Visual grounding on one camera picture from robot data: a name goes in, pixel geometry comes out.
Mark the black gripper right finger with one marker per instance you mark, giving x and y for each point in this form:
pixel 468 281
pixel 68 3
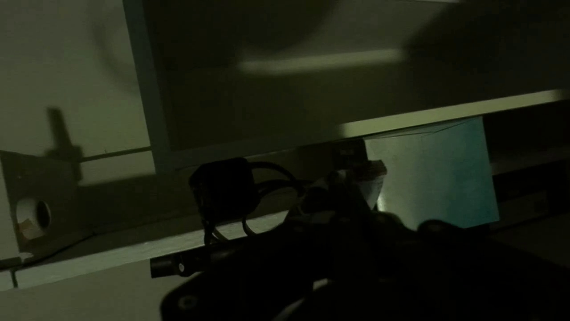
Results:
pixel 447 233

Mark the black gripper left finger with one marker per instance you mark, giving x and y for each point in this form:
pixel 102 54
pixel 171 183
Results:
pixel 353 197

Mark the teal box on shelf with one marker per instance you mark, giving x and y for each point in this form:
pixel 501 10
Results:
pixel 436 172

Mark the tape roll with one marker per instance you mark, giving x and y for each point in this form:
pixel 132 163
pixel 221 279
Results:
pixel 32 218

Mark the grey shelf bracket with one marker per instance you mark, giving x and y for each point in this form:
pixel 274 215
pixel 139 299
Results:
pixel 45 179

